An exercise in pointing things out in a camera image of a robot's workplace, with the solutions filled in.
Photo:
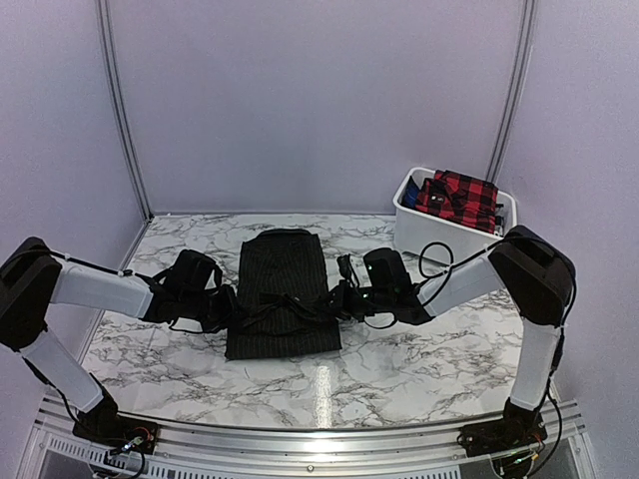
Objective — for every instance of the red black plaid shirt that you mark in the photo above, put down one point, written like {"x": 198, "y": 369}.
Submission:
{"x": 460, "y": 199}

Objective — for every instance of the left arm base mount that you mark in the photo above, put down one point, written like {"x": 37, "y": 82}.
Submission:
{"x": 117, "y": 434}

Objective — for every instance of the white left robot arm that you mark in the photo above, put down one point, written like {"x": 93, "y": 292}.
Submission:
{"x": 35, "y": 277}

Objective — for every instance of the white plastic bin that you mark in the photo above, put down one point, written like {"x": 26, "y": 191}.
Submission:
{"x": 413, "y": 230}

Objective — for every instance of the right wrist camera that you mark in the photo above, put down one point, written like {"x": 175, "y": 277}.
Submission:
{"x": 345, "y": 267}

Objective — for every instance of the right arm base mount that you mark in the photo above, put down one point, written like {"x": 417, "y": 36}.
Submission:
{"x": 516, "y": 428}

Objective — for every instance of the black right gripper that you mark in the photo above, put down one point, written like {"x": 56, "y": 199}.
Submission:
{"x": 341, "y": 303}

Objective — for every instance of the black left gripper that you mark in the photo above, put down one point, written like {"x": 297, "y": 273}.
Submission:
{"x": 228, "y": 313}

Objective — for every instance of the aluminium front frame rail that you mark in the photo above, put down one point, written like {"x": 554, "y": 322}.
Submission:
{"x": 192, "y": 450}

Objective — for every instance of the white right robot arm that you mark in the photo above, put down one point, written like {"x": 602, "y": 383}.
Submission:
{"x": 539, "y": 278}

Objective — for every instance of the right aluminium corner post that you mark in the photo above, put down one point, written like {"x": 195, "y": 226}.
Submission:
{"x": 523, "y": 47}

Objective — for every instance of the left aluminium corner post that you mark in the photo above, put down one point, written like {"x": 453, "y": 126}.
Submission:
{"x": 107, "y": 38}

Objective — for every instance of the aluminium corner post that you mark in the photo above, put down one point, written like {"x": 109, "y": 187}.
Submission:
{"x": 523, "y": 47}
{"x": 107, "y": 38}

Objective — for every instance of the blue plaid shirt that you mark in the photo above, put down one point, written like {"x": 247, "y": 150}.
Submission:
{"x": 411, "y": 194}

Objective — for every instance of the black pinstriped long sleeve shirt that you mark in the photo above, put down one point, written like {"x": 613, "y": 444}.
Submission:
{"x": 281, "y": 289}

